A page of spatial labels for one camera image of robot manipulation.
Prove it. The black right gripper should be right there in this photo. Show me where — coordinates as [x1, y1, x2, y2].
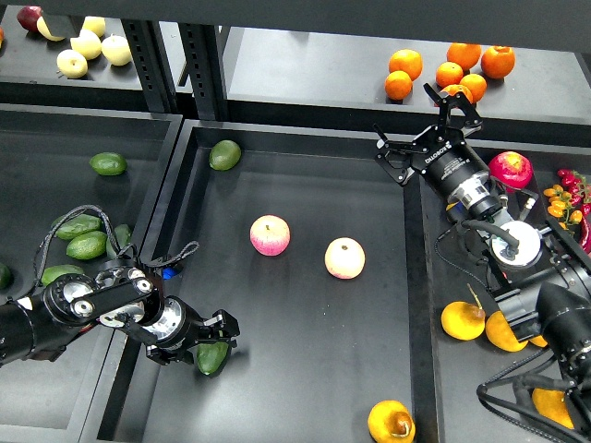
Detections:
[373, 83, 489, 198]

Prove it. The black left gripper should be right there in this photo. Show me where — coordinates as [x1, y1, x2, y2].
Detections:
[143, 297, 240, 365]

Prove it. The long green avocado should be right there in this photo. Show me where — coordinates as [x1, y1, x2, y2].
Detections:
[196, 341, 230, 376]

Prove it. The yellow pear under arm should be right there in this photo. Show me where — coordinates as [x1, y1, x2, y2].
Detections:
[485, 310, 528, 353]

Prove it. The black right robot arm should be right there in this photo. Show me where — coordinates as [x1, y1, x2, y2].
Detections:
[376, 90, 590, 442]

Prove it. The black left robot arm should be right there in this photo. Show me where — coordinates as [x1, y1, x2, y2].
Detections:
[1, 205, 240, 365]

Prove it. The dark green avocado upright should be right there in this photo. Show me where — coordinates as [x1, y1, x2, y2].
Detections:
[105, 223, 132, 259]

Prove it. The green avocado left group middle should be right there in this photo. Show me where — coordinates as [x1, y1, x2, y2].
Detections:
[66, 231, 107, 260]

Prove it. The green avocado group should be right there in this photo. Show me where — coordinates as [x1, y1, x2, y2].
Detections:
[41, 264, 84, 286]
[54, 213, 103, 241]
[66, 231, 107, 260]

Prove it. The green avocado left group lower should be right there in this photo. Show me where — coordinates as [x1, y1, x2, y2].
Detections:
[41, 264, 84, 286]

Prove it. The green avocado left group top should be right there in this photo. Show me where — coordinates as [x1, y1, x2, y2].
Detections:
[54, 213, 103, 241]

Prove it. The green avocado at tray corner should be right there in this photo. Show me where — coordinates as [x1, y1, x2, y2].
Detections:
[209, 139, 242, 171]

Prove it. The yellow pear with stem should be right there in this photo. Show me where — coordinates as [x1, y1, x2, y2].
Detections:
[440, 283, 486, 341]

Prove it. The green avocado upper left tray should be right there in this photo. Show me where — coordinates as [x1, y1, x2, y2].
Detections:
[90, 151, 127, 176]

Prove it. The dark avocado left edge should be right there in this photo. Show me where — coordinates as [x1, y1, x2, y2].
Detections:
[0, 263, 13, 290]

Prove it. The orange front lowest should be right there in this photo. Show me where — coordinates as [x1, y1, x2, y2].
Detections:
[439, 84, 474, 104]

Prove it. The orange lower left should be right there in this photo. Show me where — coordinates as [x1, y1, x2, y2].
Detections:
[384, 70, 413, 101]

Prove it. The small orange middle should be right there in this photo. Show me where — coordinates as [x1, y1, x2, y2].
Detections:
[435, 61, 464, 89]

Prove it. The orange right middle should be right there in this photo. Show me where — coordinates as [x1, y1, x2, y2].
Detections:
[460, 74, 488, 103]

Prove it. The orange top left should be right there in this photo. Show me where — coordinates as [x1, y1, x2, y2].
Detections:
[389, 49, 423, 81]

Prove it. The orange top middle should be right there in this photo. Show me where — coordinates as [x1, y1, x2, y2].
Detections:
[446, 42, 482, 71]

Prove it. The red apple right tray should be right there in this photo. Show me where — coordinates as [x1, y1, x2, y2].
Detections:
[488, 151, 534, 191]

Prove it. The orange top right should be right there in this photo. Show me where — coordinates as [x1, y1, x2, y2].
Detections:
[480, 46, 516, 79]

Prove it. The pink red apple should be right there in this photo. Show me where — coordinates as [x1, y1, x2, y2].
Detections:
[249, 214, 291, 257]

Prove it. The black centre tray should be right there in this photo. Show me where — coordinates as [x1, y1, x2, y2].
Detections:
[92, 121, 439, 442]

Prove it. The pale yellow pink apple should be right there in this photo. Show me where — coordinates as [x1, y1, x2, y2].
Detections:
[324, 237, 366, 280]

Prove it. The cherry tomato bunch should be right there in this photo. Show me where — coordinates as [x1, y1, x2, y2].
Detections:
[543, 169, 590, 231]

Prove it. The red chili pepper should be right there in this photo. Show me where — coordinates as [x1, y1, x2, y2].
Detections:
[578, 217, 591, 254]

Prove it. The black shelf upright right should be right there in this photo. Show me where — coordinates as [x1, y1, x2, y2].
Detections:
[178, 23, 228, 122]

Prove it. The black shelf upright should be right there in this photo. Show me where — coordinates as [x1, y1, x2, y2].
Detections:
[121, 18, 178, 114]
[178, 23, 228, 122]

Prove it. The black shelf upright left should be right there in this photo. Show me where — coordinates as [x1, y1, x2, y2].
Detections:
[121, 18, 178, 114]

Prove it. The pale yellow apple right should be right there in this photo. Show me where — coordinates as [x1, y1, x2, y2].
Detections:
[102, 34, 132, 66]

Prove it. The pale yellow apple front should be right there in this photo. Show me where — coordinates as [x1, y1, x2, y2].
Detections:
[56, 49, 88, 79]

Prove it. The pale yellow apple middle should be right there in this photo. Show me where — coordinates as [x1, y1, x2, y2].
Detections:
[70, 29, 102, 60]

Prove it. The pale yellow apple back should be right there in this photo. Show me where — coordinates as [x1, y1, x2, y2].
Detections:
[82, 16, 106, 38]

